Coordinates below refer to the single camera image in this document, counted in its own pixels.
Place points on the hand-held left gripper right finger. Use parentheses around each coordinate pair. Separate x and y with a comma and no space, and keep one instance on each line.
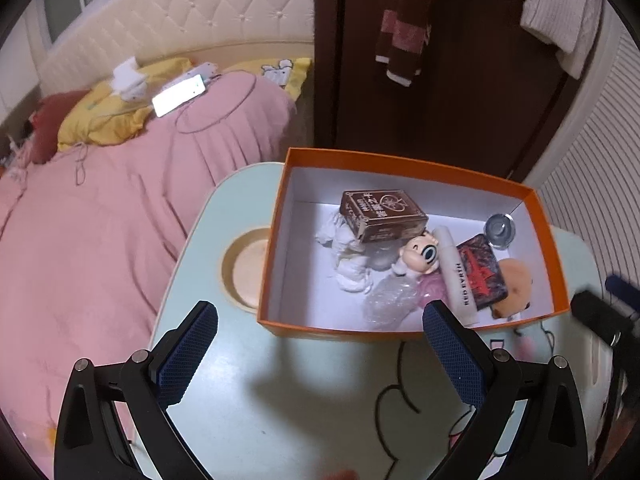
(455,360)

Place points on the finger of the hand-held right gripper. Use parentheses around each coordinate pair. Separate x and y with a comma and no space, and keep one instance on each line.
(622,287)
(597,312)

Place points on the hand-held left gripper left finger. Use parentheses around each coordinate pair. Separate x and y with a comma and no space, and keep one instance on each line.
(186,355)

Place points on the orange cardboard box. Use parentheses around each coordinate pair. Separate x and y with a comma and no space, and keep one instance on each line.
(552,260)

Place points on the pink round container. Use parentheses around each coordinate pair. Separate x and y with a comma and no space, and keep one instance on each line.
(431,290)

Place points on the brown plush toy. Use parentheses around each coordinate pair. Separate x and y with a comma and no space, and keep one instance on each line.
(517,280)

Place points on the clear bubble plastic bag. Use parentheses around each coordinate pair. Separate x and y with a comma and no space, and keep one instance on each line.
(390,300)

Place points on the white cosmetic tube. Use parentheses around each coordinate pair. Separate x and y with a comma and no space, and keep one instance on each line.
(457,270)

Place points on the dark red marbled wallet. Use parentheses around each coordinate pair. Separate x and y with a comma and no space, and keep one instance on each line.
(482,270)

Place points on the big-eyed doll figure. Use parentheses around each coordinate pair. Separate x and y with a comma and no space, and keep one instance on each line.
(422,255)

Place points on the shiny silver metal cup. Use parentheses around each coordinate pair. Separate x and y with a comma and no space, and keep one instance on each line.
(500,227)

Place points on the white tissue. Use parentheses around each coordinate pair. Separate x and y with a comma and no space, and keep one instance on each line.
(350,270)

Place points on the brown printed small box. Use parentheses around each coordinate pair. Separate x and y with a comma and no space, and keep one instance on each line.
(380,210)

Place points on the light blue desktop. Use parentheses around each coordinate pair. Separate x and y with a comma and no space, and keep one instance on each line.
(300,400)

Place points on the person's white fleece clothing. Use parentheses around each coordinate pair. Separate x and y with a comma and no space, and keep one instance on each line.
(597,385)

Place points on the white slatted panel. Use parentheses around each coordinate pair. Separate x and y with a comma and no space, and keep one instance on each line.
(600,185)

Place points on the pink blanket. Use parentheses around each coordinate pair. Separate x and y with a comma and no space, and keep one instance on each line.
(100,260)

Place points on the dark brown wooden door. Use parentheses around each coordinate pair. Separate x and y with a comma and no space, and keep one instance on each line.
(475,110)

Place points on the plain yellow pillow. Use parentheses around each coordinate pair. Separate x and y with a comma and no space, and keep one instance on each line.
(95,115)

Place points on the smartphone with lit screen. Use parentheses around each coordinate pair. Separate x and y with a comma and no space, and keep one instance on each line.
(177,96)

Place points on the white round gadget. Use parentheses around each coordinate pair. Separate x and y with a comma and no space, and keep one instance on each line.
(132,92)

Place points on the dark red pillow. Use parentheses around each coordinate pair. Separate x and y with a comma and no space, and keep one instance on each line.
(50,120)

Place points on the white knitted sweater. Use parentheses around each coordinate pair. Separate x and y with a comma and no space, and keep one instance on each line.
(555,10)

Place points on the white power strip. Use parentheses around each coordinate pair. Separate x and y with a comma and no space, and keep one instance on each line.
(192,68)

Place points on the small white box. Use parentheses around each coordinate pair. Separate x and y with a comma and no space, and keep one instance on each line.
(125,70)

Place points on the yellow pillow with cartoon print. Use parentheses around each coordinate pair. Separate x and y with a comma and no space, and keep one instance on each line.
(299,72)

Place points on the red striped scarf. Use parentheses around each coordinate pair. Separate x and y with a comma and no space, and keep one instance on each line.
(400,35)

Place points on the cream tufted headboard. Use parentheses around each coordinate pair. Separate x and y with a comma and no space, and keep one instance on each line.
(200,10)

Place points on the glass window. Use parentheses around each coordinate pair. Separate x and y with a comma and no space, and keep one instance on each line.
(60,0)

